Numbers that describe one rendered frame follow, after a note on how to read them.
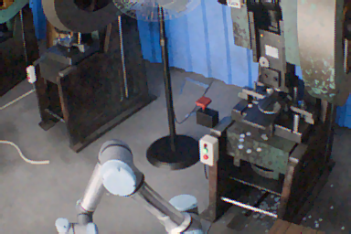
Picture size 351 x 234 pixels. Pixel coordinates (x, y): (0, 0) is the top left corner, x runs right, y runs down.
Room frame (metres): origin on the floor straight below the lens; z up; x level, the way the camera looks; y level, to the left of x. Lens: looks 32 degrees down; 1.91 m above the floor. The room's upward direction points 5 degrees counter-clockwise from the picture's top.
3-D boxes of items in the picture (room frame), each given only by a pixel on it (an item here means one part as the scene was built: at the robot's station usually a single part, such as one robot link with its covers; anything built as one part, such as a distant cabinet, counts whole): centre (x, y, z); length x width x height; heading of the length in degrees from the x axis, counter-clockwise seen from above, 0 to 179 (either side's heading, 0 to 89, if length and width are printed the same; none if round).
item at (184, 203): (1.31, 0.00, 0.62); 0.13 x 0.12 x 0.14; 4
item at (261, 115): (1.75, -0.42, 0.72); 0.25 x 0.14 x 0.14; 139
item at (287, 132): (1.89, -0.54, 0.68); 0.45 x 0.30 x 0.06; 49
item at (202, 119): (1.92, -0.15, 0.62); 0.10 x 0.06 x 0.20; 49
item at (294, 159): (1.82, -0.83, 0.45); 0.92 x 0.12 x 0.90; 139
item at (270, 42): (1.85, -0.51, 1.04); 0.17 x 0.15 x 0.30; 139
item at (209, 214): (2.17, -0.43, 0.45); 0.92 x 0.12 x 0.90; 139
